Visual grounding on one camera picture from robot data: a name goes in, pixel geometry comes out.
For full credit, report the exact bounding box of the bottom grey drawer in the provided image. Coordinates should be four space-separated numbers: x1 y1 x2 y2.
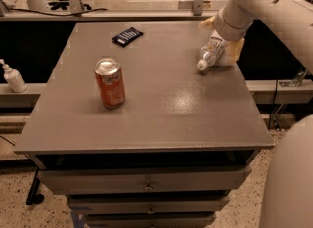
86 212 216 228

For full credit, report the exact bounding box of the clear plastic bottle white cap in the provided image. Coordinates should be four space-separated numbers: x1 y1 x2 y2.
197 30 227 71

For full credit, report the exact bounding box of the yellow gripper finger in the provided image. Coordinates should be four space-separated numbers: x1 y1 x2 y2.
217 38 245 66
198 16 215 30

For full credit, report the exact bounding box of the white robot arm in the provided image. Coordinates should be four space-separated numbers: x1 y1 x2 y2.
201 0 313 228

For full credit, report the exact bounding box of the black caster wheel leg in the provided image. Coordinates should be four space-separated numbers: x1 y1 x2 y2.
26 171 45 206

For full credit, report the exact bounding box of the top grey drawer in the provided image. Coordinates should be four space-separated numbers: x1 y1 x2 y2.
39 165 251 195

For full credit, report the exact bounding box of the middle grey drawer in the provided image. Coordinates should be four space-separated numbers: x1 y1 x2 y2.
68 194 229 214

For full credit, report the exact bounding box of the orange soda can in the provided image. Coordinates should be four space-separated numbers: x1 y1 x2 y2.
94 58 125 108

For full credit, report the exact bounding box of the grey drawer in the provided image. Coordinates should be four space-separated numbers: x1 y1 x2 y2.
86 212 216 228
68 194 229 214
39 165 251 195

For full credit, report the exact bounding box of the black cable on rail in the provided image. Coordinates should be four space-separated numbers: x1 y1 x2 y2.
11 7 109 18

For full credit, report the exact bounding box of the white pump dispenser bottle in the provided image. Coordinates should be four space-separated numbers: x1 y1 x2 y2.
0 59 27 93

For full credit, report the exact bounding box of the grey drawer cabinet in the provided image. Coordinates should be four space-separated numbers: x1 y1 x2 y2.
13 21 276 228

